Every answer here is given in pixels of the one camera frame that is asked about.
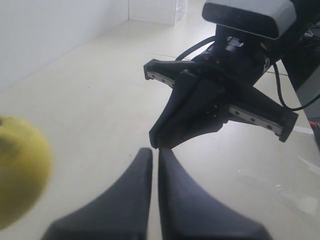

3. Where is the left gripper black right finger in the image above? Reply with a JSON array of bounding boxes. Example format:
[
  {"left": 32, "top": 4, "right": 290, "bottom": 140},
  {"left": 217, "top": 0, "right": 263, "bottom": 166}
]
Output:
[{"left": 158, "top": 149, "right": 272, "bottom": 240}]

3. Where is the clear acrylic box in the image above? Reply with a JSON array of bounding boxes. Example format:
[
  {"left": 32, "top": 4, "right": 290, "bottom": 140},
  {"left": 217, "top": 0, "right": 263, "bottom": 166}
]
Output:
[{"left": 174, "top": 0, "right": 188, "bottom": 24}]

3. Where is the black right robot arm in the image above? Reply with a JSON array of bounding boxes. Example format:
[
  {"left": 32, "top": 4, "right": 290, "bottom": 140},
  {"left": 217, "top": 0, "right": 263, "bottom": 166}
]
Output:
[{"left": 143, "top": 0, "right": 320, "bottom": 149}]

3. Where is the yellow tennis ball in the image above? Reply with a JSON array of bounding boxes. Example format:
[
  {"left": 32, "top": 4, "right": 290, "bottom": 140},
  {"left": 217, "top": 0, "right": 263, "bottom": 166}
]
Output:
[{"left": 0, "top": 115, "right": 52, "bottom": 230}]

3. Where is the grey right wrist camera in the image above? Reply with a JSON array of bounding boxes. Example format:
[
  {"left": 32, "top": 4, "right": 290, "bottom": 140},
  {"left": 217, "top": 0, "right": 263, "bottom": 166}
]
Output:
[{"left": 202, "top": 0, "right": 297, "bottom": 40}]

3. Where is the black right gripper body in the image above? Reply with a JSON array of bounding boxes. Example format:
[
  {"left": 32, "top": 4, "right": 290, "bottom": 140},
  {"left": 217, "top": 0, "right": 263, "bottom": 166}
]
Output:
[{"left": 143, "top": 44, "right": 298, "bottom": 142}]

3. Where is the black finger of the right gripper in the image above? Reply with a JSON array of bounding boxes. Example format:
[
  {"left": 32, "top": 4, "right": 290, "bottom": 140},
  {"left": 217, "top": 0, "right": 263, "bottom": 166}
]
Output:
[
  {"left": 149, "top": 72, "right": 199, "bottom": 148},
  {"left": 158, "top": 79, "right": 229, "bottom": 149}
]

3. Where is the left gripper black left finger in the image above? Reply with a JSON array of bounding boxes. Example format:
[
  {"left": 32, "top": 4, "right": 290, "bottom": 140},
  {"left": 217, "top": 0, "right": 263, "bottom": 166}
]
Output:
[{"left": 42, "top": 148, "right": 153, "bottom": 240}]

